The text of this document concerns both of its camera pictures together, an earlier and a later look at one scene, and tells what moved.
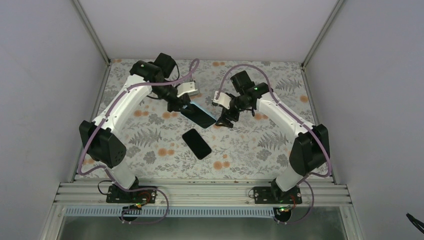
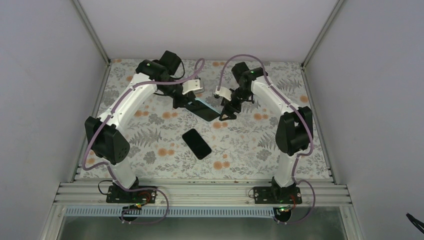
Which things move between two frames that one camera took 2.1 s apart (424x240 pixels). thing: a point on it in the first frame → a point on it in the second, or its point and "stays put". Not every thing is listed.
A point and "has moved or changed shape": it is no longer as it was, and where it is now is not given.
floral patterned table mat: (255, 147) stays put
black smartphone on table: (196, 143) stays put
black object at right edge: (413, 219) stays put
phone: (200, 115) has moved or changed shape
